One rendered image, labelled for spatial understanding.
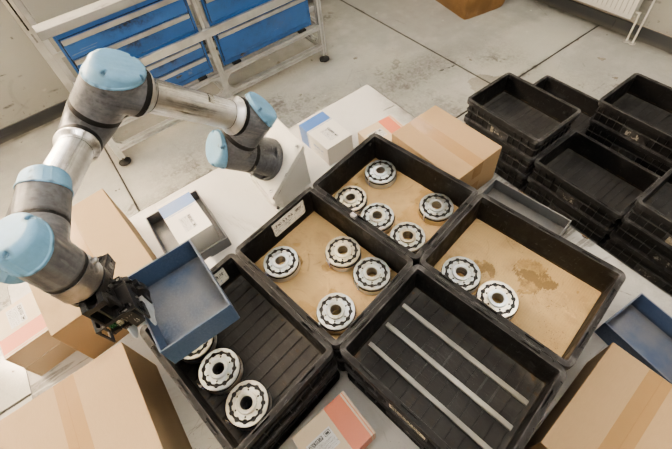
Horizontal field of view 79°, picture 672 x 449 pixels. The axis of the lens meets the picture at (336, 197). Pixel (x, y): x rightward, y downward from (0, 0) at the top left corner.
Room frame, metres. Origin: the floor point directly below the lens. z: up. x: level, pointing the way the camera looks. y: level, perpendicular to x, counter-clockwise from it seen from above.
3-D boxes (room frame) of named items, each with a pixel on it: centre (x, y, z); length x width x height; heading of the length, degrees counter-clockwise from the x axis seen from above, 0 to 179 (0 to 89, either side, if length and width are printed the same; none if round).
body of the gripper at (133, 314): (0.34, 0.41, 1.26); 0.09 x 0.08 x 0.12; 29
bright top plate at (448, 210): (0.71, -0.30, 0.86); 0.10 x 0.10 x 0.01
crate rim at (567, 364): (0.44, -0.42, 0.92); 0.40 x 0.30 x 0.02; 39
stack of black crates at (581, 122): (1.58, -1.25, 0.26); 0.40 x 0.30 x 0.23; 30
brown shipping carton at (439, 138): (0.98, -0.40, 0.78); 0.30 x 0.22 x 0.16; 31
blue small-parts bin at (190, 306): (0.41, 0.35, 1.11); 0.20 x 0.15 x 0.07; 30
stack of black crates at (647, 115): (1.24, -1.45, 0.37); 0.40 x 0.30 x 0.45; 30
